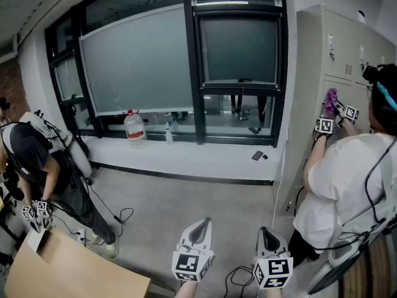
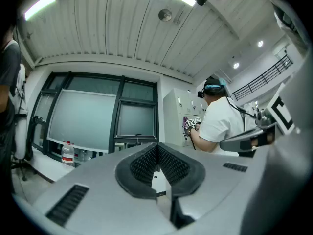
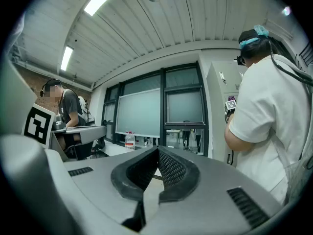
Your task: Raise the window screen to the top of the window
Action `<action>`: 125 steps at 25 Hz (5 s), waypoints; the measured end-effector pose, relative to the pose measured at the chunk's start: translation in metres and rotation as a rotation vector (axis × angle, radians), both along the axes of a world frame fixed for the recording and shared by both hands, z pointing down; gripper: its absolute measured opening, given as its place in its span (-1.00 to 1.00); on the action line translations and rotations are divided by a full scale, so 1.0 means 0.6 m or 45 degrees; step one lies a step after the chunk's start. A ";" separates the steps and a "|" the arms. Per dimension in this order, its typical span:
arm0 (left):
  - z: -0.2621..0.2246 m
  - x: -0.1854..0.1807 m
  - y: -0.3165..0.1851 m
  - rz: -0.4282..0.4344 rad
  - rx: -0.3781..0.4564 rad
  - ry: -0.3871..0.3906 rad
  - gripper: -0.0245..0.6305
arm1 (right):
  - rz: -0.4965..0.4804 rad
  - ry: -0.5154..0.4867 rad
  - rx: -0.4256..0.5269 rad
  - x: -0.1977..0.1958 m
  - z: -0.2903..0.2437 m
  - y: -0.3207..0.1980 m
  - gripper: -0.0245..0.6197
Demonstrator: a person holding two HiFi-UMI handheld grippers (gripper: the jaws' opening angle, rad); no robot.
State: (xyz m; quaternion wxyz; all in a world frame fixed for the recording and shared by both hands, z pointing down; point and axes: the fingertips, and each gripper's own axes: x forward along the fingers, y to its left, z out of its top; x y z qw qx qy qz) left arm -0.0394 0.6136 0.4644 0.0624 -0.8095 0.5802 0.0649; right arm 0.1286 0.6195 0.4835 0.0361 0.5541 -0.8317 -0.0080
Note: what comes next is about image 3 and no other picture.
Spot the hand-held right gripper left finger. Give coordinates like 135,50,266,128
64,145,159,232

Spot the grey ceiling pipe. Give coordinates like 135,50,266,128
13,59,94,92

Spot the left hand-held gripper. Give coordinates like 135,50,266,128
21,103,108,162

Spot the black metal railing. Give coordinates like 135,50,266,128
298,42,313,66

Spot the white windowsill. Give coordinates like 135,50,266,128
99,141,138,158

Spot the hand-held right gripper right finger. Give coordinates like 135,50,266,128
144,145,284,234

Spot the white wall duct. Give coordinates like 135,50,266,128
263,18,294,42

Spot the clear water bottle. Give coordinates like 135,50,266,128
125,131,136,150

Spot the white locker cabinet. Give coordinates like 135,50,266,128
206,61,248,167

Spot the black fisheye camera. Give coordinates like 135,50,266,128
52,115,67,131

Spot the person's left hand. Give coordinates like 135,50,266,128
58,133,82,149

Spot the person's white shirt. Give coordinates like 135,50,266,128
0,11,38,137

